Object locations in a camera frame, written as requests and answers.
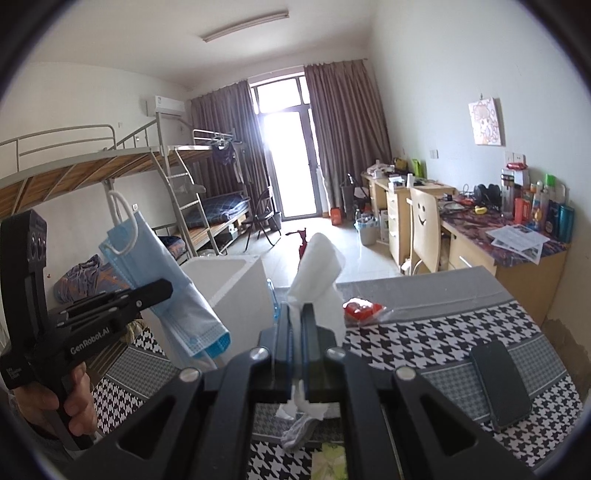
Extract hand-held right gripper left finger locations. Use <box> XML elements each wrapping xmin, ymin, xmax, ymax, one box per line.
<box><xmin>69</xmin><ymin>302</ymin><xmax>296</xmax><ymax>480</ymax></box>

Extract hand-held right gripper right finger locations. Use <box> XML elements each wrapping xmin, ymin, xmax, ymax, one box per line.
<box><xmin>298</xmin><ymin>302</ymin><xmax>532</xmax><ymax>480</ymax></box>

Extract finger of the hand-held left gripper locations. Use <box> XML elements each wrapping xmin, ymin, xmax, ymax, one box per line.
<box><xmin>58</xmin><ymin>278</ymin><xmax>174</xmax><ymax>324</ymax></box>

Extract blue face mask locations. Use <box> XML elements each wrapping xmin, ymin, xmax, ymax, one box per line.
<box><xmin>99</xmin><ymin>189</ymin><xmax>232</xmax><ymax>370</ymax></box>

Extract white tissue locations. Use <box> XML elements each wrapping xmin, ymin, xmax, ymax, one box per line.
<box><xmin>277</xmin><ymin>232</ymin><xmax>346</xmax><ymax>421</ymax></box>

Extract white foam box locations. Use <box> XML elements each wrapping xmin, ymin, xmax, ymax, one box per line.
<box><xmin>141</xmin><ymin>256</ymin><xmax>278</xmax><ymax>370</ymax></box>

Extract person's left hand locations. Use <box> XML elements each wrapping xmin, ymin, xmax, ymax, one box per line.
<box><xmin>9</xmin><ymin>361</ymin><xmax>99</xmax><ymax>445</ymax></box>

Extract red snack packet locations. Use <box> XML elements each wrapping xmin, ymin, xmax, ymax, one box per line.
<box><xmin>342</xmin><ymin>298</ymin><xmax>384</xmax><ymax>326</ymax></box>

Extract blue plaid quilt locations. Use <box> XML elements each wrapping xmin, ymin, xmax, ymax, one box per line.
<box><xmin>53</xmin><ymin>261</ymin><xmax>134</xmax><ymax>304</ymax></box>

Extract red scooter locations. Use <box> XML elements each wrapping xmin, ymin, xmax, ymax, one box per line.
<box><xmin>286</xmin><ymin>227</ymin><xmax>309</xmax><ymax>259</ymax></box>

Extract grey crumpled cloth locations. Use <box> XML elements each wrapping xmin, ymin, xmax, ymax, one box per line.
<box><xmin>281</xmin><ymin>415</ymin><xmax>315</xmax><ymax>450</ymax></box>

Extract dark blue checked bedding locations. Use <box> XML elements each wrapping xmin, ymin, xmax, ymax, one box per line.
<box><xmin>203</xmin><ymin>194</ymin><xmax>250</xmax><ymax>223</ymax></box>

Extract grey trash bin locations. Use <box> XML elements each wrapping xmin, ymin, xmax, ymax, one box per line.
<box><xmin>355</xmin><ymin>217</ymin><xmax>380</xmax><ymax>246</ymax></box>

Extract metal bed ladder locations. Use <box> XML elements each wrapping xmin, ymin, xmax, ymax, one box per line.
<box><xmin>157</xmin><ymin>148</ymin><xmax>232</xmax><ymax>257</ymax></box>

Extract large metal bunk bed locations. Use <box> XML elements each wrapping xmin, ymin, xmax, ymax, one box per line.
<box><xmin>0</xmin><ymin>124</ymin><xmax>218</xmax><ymax>305</ymax></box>

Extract houndstooth table cloth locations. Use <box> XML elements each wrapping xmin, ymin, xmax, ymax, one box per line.
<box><xmin>90</xmin><ymin>267</ymin><xmax>585</xmax><ymax>480</ymax></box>

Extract black folding chair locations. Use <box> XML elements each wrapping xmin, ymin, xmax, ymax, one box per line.
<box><xmin>242</xmin><ymin>187</ymin><xmax>282</xmax><ymax>252</ymax></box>

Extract light wooden desk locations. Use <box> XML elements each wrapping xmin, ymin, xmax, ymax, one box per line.
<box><xmin>360</xmin><ymin>171</ymin><xmax>458</xmax><ymax>273</ymax></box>

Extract small metal bunk bed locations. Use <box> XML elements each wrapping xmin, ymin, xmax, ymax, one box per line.
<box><xmin>157</xmin><ymin>129</ymin><xmax>254</xmax><ymax>257</ymax></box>

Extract dark hanging clothes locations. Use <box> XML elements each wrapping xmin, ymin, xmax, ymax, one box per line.
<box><xmin>210</xmin><ymin>138</ymin><xmax>241</xmax><ymax>167</ymax></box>

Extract wooden chair with smiley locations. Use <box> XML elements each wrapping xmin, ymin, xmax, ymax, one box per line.
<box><xmin>402</xmin><ymin>186</ymin><xmax>444</xmax><ymax>275</ymax></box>

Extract glass balcony door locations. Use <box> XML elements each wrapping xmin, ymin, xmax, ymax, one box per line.
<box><xmin>249</xmin><ymin>76</ymin><xmax>321</xmax><ymax>220</ymax></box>

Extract wooden desk with dark cover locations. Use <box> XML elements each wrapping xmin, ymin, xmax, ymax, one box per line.
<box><xmin>438</xmin><ymin>203</ymin><xmax>571</xmax><ymax>324</ymax></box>

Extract brown curtain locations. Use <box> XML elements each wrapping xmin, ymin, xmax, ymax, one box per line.
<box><xmin>190</xmin><ymin>79</ymin><xmax>266</xmax><ymax>217</ymax></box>
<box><xmin>304</xmin><ymin>59</ymin><xmax>393</xmax><ymax>213</ymax></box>

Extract white air conditioner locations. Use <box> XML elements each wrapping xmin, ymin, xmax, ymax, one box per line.
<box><xmin>144</xmin><ymin>95</ymin><xmax>185</xmax><ymax>117</ymax></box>

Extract black smartphone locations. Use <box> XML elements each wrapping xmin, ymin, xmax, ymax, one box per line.
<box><xmin>470</xmin><ymin>340</ymin><xmax>533</xmax><ymax>432</ymax></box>

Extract black headphones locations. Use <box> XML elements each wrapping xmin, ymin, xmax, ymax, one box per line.
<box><xmin>473</xmin><ymin>183</ymin><xmax>503</xmax><ymax>208</ymax></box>

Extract printed paper sheets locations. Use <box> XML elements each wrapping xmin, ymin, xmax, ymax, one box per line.
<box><xmin>485</xmin><ymin>224</ymin><xmax>552</xmax><ymax>265</ymax></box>

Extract row of toiletry bottles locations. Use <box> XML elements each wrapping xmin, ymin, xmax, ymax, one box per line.
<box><xmin>501</xmin><ymin>168</ymin><xmax>575</xmax><ymax>243</ymax></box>

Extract ceiling light tube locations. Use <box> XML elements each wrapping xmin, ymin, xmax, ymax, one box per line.
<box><xmin>202</xmin><ymin>19</ymin><xmax>290</xmax><ymax>42</ymax></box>

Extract cartoon wall picture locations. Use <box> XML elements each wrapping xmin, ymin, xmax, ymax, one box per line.
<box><xmin>468</xmin><ymin>97</ymin><xmax>505</xmax><ymax>147</ymax></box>

